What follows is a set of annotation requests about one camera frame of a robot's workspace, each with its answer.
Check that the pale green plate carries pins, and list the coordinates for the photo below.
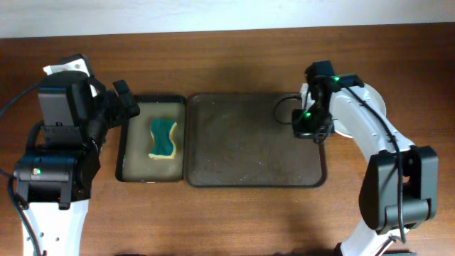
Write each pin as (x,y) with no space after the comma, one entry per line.
(373,103)

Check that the large brown serving tray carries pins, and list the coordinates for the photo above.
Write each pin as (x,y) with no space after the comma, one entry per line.
(245,141)

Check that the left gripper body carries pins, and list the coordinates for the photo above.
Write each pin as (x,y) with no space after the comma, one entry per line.
(116,107)

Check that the small black tray with water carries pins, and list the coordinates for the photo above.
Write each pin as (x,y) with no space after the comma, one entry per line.
(137,141)

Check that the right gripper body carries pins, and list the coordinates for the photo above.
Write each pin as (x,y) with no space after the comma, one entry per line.
(315,122)

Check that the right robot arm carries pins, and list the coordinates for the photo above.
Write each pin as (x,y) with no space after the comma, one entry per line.
(399,189)

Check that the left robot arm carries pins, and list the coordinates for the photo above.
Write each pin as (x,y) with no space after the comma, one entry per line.
(51,185)

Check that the green yellow sponge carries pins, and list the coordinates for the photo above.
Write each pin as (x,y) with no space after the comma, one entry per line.
(164,146)

